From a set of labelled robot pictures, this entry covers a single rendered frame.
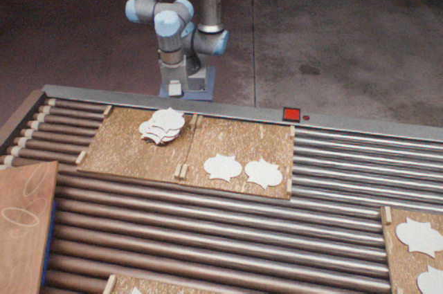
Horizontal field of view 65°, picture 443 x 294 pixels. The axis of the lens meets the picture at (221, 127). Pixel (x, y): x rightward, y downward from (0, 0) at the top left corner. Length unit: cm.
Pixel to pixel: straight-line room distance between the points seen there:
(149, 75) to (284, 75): 126
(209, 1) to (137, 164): 72
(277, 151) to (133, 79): 215
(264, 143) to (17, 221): 90
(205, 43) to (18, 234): 100
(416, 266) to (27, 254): 116
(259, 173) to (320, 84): 201
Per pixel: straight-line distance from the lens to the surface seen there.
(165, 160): 138
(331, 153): 146
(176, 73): 120
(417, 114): 323
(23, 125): 176
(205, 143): 142
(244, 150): 139
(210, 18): 153
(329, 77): 333
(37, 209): 128
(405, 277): 126
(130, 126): 154
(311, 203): 130
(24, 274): 118
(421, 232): 134
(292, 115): 156
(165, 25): 109
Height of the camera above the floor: 201
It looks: 47 degrees down
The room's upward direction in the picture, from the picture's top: 2 degrees counter-clockwise
